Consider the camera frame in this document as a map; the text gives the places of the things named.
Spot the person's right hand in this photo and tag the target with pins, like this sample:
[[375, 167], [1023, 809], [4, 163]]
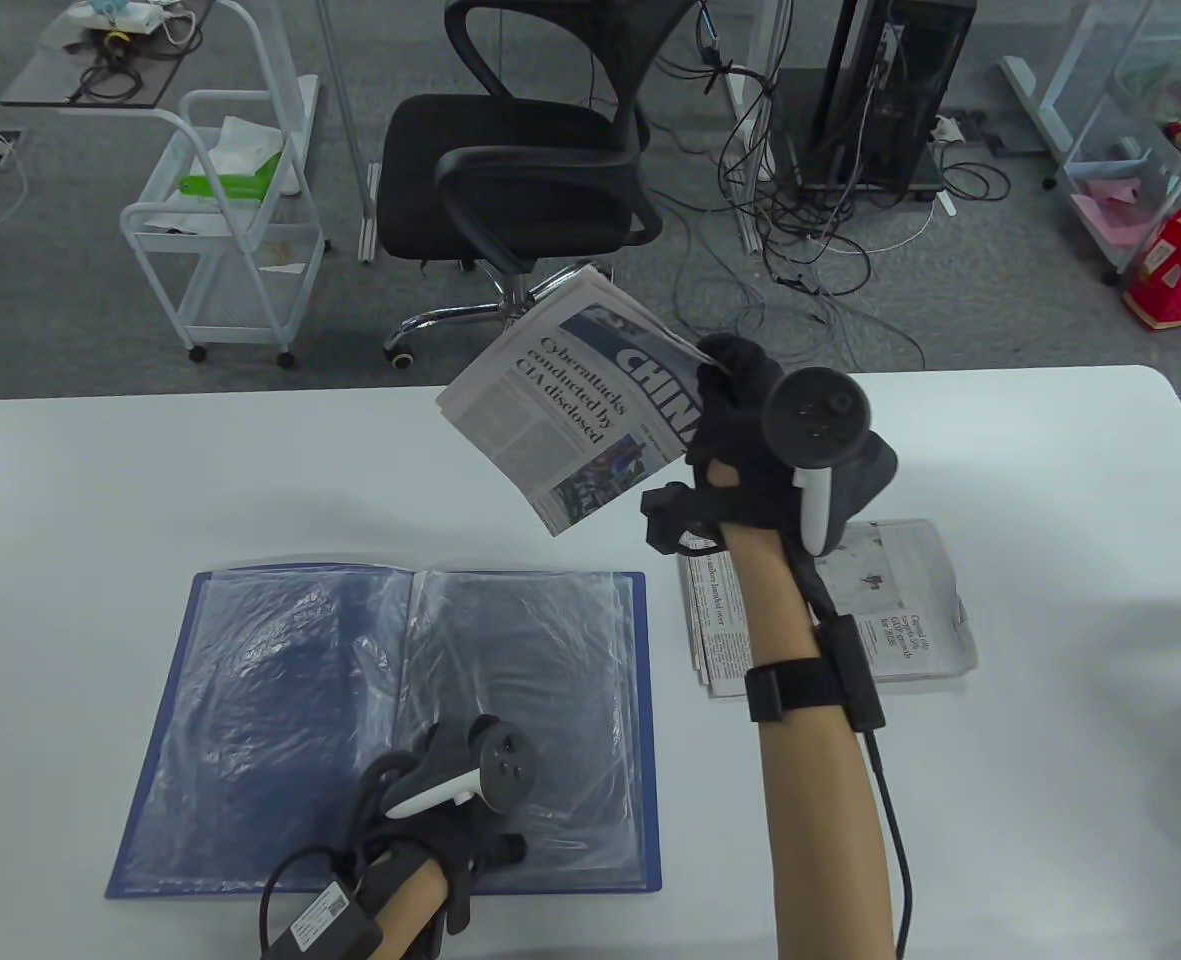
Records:
[[735, 430]]

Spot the person's left hand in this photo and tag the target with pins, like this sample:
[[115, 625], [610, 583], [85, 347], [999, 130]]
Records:
[[420, 820]]

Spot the newspaper blue masthead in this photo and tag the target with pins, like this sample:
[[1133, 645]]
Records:
[[550, 420]]

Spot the blue file folder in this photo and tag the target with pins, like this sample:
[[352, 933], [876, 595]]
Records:
[[250, 680]]

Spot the newspaper grey photo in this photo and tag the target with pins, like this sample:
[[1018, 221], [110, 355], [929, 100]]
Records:
[[910, 620]]

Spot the person's right forearm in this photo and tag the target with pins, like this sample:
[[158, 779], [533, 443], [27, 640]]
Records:
[[820, 820]]

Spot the person's left forearm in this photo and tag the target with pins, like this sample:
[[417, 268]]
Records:
[[410, 905]]

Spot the black right hand controller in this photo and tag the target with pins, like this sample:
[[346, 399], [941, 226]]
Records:
[[815, 415]]

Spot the black hand controller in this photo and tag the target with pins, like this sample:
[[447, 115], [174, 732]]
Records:
[[505, 765], [815, 415]]

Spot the black left hand controller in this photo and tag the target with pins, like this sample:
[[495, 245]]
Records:
[[505, 765]]

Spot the black left wrist sensor box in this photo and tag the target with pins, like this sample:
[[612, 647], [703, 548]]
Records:
[[320, 925]]

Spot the black wrist sensor box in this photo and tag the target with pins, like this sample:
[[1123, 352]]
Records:
[[320, 925], [850, 675]]

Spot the black right wrist sensor box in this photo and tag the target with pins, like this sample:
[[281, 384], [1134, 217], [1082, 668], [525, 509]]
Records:
[[850, 675]]

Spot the black office chair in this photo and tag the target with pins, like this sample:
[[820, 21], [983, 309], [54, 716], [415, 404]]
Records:
[[510, 170]]

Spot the black computer tower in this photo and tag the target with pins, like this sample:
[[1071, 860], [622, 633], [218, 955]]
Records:
[[900, 90]]

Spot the white shelf rack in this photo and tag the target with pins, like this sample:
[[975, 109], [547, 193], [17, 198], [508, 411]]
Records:
[[1080, 172]]

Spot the pink paper sheet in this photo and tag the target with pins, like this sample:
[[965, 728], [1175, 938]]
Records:
[[1110, 215]]

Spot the white rolling cart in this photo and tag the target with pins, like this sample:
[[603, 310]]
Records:
[[230, 300]]

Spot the green tissue pack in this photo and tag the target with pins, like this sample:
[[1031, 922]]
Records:
[[230, 185]]

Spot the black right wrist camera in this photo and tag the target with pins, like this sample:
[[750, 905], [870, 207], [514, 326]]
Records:
[[675, 515]]

